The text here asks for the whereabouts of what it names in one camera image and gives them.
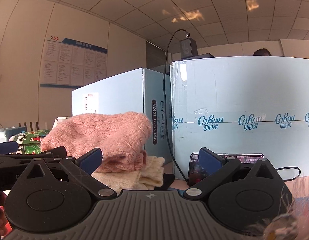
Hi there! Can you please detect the pink knitted sweater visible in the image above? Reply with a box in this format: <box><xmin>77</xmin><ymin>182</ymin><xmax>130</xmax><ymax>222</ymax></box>
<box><xmin>41</xmin><ymin>112</ymin><xmax>152</xmax><ymax>173</ymax></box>

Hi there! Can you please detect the operator left hand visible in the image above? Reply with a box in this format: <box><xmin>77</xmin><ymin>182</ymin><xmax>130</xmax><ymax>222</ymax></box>
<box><xmin>0</xmin><ymin>192</ymin><xmax>10</xmax><ymax>239</ymax></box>

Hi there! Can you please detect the green beer carton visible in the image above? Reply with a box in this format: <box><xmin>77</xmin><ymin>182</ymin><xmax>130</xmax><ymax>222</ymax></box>
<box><xmin>9</xmin><ymin>129</ymin><xmax>49</xmax><ymax>155</ymax></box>

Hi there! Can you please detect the smartphone with lit screen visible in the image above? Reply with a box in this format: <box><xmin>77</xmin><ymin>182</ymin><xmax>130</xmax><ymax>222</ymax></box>
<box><xmin>187</xmin><ymin>153</ymin><xmax>265</xmax><ymax>186</ymax></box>

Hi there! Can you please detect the black garment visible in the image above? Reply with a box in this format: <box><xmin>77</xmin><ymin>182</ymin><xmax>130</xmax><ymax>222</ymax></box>
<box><xmin>154</xmin><ymin>173</ymin><xmax>175</xmax><ymax>191</ymax></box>

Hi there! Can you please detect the cream knitted garment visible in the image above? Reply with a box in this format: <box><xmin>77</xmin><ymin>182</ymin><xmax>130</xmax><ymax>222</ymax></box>
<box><xmin>91</xmin><ymin>156</ymin><xmax>165</xmax><ymax>194</ymax></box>

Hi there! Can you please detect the large light blue box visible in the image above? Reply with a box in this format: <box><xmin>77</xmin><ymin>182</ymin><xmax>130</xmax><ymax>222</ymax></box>
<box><xmin>170</xmin><ymin>56</ymin><xmax>309</xmax><ymax>178</ymax></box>

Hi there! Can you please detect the blue anime desk mat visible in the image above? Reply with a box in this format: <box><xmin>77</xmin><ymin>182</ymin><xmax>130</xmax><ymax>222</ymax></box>
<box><xmin>293</xmin><ymin>197</ymin><xmax>309</xmax><ymax>233</ymax></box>

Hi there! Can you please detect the black power adapter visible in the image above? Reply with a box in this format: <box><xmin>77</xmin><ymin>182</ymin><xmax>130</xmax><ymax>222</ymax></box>
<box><xmin>179</xmin><ymin>37</ymin><xmax>198</xmax><ymax>60</ymax></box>

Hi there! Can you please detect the person behind blue box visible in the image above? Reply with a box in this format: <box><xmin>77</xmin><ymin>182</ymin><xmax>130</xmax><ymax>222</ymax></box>
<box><xmin>253</xmin><ymin>48</ymin><xmax>272</xmax><ymax>56</ymax></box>

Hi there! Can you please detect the black charging cable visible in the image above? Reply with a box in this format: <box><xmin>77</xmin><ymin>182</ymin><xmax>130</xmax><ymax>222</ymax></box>
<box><xmin>162</xmin><ymin>29</ymin><xmax>301</xmax><ymax>183</ymax></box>

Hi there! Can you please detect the wall notice board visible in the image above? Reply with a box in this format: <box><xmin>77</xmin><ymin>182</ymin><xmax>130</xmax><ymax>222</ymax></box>
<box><xmin>40</xmin><ymin>35</ymin><xmax>108</xmax><ymax>88</ymax></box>

